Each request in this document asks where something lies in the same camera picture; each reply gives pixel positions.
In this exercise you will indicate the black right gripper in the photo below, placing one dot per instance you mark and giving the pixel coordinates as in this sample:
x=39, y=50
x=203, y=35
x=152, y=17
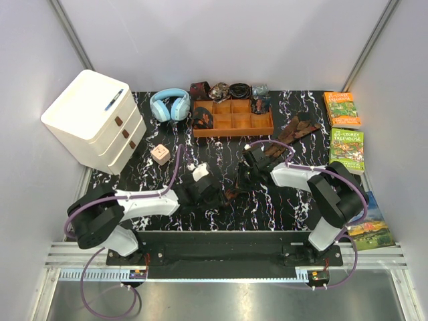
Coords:
x=242, y=167

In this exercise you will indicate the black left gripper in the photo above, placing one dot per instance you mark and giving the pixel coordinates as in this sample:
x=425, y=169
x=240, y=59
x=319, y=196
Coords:
x=219, y=200

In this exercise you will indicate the brown floral long tie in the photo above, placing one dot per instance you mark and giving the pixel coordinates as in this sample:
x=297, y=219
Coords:
x=300, y=126

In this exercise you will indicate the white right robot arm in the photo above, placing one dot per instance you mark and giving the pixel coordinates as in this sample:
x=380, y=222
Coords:
x=337, y=194

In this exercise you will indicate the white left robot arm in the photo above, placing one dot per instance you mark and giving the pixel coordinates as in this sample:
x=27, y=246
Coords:
x=96, y=217

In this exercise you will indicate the orange compartment tray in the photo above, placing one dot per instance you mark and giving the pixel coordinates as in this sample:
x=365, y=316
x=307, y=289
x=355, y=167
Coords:
x=234, y=118

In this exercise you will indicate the pink cube power adapter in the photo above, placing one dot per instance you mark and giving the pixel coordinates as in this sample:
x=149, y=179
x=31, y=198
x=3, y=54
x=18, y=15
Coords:
x=161, y=154

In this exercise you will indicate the black marble pattern mat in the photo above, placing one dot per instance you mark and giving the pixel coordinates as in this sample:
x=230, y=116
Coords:
x=266, y=208

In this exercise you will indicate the dark floral rolled tie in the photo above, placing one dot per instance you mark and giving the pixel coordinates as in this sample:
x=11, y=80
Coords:
x=260, y=104

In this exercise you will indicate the black orange-leaf rolled tie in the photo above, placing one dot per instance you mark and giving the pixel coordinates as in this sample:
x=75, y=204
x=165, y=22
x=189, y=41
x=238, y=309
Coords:
x=202, y=118

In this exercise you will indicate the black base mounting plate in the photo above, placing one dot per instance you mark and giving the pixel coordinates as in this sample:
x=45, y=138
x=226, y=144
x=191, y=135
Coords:
x=288, y=247

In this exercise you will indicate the grey blue rolled tie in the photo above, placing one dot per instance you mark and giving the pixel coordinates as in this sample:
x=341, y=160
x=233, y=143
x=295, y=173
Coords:
x=260, y=90

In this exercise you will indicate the brown patterned rolled tie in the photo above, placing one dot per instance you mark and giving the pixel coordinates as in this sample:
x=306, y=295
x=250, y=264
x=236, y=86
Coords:
x=219, y=92

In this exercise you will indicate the light blue headphones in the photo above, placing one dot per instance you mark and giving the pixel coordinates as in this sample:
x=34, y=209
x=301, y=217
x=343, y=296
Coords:
x=172, y=104

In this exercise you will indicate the green treehouse book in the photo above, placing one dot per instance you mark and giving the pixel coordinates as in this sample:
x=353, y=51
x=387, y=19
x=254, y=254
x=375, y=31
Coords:
x=347, y=147

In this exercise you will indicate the dark red rolled tie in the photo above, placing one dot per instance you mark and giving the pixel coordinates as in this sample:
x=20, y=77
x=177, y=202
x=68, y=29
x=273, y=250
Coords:
x=199, y=91

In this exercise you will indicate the orange treehouse book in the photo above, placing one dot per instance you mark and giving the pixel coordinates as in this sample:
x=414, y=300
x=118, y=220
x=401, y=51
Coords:
x=342, y=112

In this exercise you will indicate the blue pen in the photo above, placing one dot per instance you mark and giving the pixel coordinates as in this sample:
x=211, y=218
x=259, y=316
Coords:
x=111, y=103

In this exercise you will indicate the blue Animal Farm book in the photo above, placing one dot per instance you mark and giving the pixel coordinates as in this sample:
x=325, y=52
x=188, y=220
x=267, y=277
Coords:
x=373, y=232

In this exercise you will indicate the white three-drawer cabinet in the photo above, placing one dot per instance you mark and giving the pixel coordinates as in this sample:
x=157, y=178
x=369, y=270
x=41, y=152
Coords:
x=101, y=140

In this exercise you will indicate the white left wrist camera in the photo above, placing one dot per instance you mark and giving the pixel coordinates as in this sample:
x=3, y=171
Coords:
x=199, y=171

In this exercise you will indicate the aluminium front rail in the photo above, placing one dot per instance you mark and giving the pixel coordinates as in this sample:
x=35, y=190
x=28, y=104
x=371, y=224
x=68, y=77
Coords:
x=88, y=265

